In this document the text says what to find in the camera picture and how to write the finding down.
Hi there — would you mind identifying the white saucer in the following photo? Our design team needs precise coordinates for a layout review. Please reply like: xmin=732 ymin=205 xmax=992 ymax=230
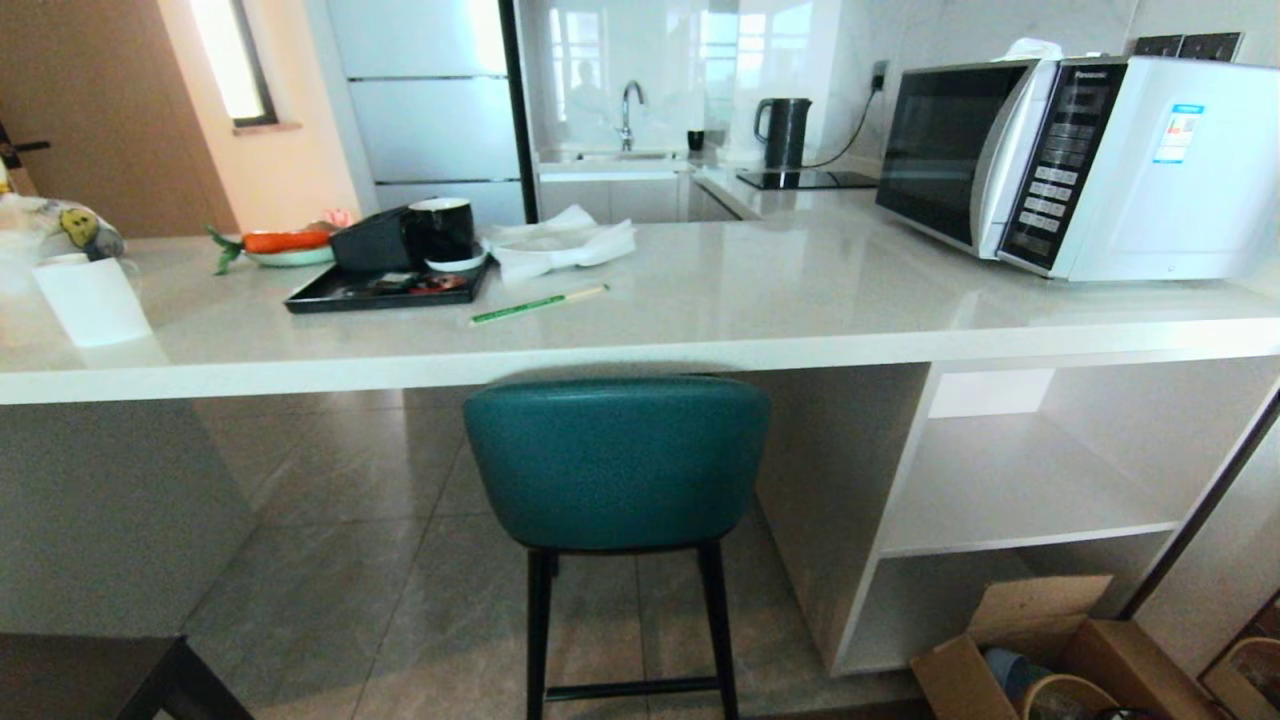
xmin=424 ymin=240 xmax=491 ymax=274

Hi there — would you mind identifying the woven basket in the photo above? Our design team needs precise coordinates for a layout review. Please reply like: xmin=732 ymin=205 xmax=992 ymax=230
xmin=1018 ymin=674 xmax=1121 ymax=720

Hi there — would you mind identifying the black induction cooktop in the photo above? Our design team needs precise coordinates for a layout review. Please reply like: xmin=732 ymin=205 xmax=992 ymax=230
xmin=736 ymin=168 xmax=881 ymax=191

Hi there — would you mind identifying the white kitchen counter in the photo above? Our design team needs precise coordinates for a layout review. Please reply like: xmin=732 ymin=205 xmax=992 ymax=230
xmin=0 ymin=160 xmax=1280 ymax=406

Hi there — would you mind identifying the white paper cup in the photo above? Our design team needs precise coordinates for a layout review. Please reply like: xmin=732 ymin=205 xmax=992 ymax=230
xmin=32 ymin=253 xmax=153 ymax=348

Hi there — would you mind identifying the black mug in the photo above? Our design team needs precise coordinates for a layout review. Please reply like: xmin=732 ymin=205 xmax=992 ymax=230
xmin=405 ymin=197 xmax=477 ymax=266

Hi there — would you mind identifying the white microwave oven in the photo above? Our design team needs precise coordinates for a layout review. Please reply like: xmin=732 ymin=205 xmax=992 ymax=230
xmin=875 ymin=55 xmax=1280 ymax=283

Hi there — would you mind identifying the brown wooden door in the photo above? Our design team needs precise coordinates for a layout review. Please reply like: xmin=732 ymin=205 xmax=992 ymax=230
xmin=0 ymin=0 xmax=239 ymax=239

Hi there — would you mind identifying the black tissue box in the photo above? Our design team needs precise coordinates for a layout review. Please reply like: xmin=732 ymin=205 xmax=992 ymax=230
xmin=329 ymin=205 xmax=413 ymax=273

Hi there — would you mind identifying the teal bar stool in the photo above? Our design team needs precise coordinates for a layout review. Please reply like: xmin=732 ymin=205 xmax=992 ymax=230
xmin=462 ymin=375 xmax=772 ymax=720

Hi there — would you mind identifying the green and beige pen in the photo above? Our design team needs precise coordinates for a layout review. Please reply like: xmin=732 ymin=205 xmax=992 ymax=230
xmin=470 ymin=284 xmax=610 ymax=326

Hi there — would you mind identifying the chrome kitchen faucet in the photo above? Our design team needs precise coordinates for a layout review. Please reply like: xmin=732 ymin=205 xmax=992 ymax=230
xmin=617 ymin=80 xmax=647 ymax=153

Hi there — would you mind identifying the black electric kettle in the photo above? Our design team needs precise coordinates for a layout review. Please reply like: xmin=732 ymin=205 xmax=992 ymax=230
xmin=753 ymin=97 xmax=814 ymax=170

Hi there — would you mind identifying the white crumpled paper napkin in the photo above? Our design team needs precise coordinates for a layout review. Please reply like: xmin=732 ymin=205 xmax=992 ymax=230
xmin=486 ymin=205 xmax=638 ymax=281

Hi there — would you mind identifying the plastic bag with fruit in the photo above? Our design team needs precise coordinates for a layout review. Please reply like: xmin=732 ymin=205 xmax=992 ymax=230
xmin=0 ymin=192 xmax=127 ymax=263

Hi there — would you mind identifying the cardboard box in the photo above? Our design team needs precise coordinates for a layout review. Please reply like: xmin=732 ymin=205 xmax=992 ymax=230
xmin=910 ymin=574 xmax=1223 ymax=720

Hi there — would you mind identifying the window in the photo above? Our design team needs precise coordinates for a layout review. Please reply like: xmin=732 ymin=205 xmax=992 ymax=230
xmin=190 ymin=0 xmax=279 ymax=128

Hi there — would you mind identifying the white refrigerator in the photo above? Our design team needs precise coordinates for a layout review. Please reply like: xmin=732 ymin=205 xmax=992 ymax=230
xmin=322 ymin=0 xmax=528 ymax=227

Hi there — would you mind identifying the black wall socket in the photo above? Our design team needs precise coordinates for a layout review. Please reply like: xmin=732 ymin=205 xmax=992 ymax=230
xmin=1133 ymin=32 xmax=1244 ymax=63

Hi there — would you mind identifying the white shelf unit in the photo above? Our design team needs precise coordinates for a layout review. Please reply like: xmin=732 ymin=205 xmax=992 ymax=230
xmin=830 ymin=355 xmax=1280 ymax=677

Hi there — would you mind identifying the dark stool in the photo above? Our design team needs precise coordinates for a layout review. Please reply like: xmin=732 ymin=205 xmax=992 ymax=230
xmin=0 ymin=634 xmax=255 ymax=720

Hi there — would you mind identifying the black serving tray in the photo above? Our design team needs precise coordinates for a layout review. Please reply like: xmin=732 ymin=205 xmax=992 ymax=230
xmin=284 ymin=255 xmax=493 ymax=316

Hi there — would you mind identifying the black power cable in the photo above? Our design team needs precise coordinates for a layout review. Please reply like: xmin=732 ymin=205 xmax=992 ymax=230
xmin=800 ymin=62 xmax=890 ymax=171

